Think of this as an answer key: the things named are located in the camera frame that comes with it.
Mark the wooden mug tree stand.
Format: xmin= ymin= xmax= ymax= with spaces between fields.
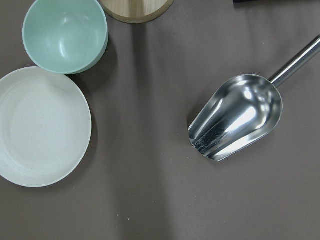
xmin=98 ymin=0 xmax=174 ymax=24

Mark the white round plate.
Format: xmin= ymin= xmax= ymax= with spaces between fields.
xmin=0 ymin=66 xmax=92 ymax=188

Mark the mint green bowl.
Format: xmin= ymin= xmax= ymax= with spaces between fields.
xmin=22 ymin=0 xmax=109 ymax=75

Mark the stainless steel scoop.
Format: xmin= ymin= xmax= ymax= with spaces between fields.
xmin=188 ymin=36 xmax=320 ymax=162

